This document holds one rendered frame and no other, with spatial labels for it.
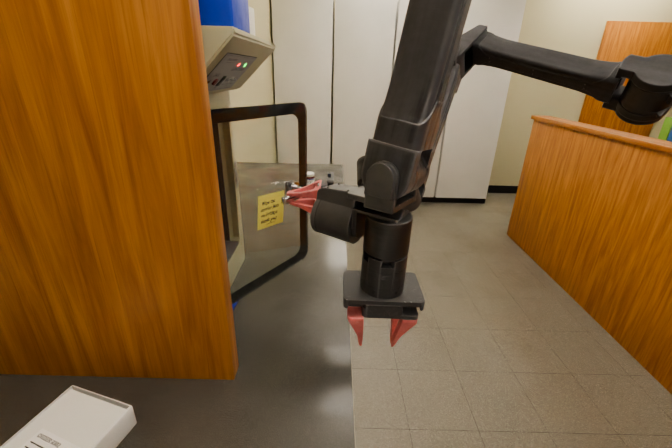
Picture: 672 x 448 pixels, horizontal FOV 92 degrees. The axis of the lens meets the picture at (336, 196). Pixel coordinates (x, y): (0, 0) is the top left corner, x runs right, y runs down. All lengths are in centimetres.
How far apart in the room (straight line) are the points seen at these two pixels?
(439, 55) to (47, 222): 56
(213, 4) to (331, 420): 65
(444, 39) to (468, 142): 362
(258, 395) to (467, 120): 357
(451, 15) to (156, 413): 68
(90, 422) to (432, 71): 65
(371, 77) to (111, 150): 325
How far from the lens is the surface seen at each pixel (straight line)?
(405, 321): 45
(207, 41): 53
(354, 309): 45
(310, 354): 71
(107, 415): 66
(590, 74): 84
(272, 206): 73
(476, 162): 406
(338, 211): 41
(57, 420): 69
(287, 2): 370
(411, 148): 35
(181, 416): 67
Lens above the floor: 146
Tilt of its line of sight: 21 degrees down
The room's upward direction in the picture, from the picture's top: 2 degrees clockwise
